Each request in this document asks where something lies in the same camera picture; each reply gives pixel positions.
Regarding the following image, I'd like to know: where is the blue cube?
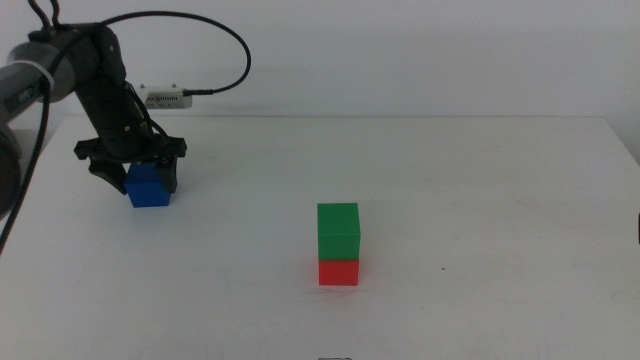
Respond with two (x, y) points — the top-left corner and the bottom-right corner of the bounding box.
(123, 161), (173, 209)

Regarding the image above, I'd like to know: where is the green cube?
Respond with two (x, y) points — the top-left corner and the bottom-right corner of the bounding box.
(316, 201), (362, 262)

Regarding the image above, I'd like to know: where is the red cube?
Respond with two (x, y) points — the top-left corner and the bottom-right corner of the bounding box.
(318, 258), (361, 288)

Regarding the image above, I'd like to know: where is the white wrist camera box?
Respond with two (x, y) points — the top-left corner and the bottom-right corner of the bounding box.
(138, 83), (194, 111)

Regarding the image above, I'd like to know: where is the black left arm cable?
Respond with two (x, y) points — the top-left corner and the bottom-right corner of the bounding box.
(0, 74), (55, 257)

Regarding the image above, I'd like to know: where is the black camera cable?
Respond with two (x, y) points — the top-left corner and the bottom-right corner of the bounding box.
(99, 10), (253, 97)

